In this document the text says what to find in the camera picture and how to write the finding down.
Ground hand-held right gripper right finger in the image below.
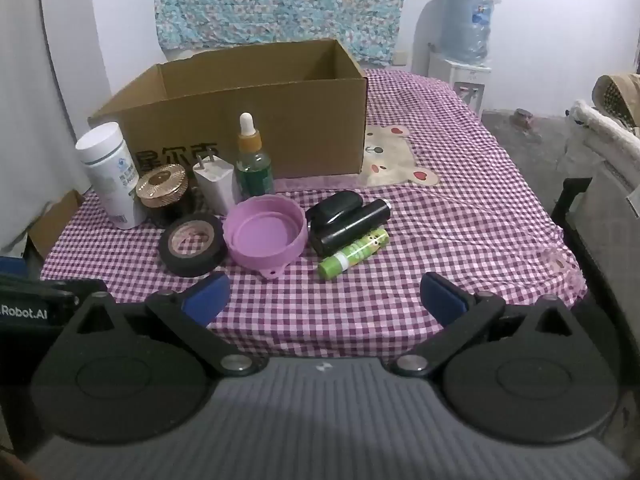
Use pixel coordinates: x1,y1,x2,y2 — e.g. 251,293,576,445
390,271,591,378

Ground dark jar with gold lid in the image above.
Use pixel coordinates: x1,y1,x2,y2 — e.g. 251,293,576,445
135,167,194,226

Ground white charger plug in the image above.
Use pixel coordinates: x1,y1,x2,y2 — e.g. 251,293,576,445
192,155,243,218

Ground black cylindrical bottle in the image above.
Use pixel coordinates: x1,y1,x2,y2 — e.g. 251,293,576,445
310,198,392,257

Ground small black case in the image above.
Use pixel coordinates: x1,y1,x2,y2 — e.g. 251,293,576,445
305,190,363,228

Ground white water dispenser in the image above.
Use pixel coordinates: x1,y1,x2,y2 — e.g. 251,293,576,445
425,52,493,121

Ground purple checkered bear tablecloth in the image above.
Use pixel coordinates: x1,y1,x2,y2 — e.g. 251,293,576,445
40,67,588,361

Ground brown cardboard box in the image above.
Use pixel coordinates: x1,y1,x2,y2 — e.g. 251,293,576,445
87,38,370,196

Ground blue floral wall cloth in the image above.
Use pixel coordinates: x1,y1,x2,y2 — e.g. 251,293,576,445
152,0,428,66

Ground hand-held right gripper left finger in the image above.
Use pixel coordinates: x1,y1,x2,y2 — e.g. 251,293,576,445
60,271,263,378

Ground pink collapsible bowl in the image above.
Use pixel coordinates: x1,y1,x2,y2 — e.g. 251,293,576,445
222,194,307,281

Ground green tube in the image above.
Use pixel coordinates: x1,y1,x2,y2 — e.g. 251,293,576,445
318,227,390,281

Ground white plastic bottle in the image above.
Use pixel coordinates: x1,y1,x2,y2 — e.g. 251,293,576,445
75,122,148,231

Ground black wall cable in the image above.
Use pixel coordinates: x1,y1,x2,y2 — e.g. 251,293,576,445
36,0,81,136

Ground blue water jug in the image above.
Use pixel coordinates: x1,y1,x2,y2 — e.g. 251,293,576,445
437,0,496,63

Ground white fleece chair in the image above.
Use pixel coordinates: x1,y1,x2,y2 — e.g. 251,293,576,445
557,100,640,176

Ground black tape roll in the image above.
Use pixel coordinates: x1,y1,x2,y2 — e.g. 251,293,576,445
159,212,228,277

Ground beige patterned cushion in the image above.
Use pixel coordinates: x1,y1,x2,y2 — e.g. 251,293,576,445
592,74,640,133

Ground black frame handle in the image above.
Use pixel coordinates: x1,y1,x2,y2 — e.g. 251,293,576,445
550,177,592,227

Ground green glass dropper bottle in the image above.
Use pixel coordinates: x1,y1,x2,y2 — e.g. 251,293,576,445
235,112,275,201

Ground small open cardboard box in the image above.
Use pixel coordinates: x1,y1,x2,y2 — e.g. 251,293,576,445
25,190,86,261

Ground small brown floor object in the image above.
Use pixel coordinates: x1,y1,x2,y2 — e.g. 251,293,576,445
510,109,537,132

